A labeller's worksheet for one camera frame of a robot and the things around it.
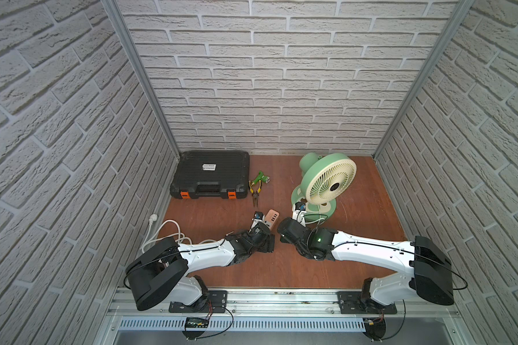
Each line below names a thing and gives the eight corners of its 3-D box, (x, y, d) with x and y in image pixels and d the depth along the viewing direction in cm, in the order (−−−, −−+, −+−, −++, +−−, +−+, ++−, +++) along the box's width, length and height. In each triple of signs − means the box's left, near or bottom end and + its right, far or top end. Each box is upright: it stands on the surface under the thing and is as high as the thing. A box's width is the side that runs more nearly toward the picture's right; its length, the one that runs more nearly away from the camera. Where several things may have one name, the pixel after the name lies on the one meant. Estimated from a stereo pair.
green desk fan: (278, 203, 99) (283, 159, 76) (306, 177, 109) (317, 132, 86) (315, 233, 90) (333, 194, 67) (341, 202, 100) (365, 159, 77)
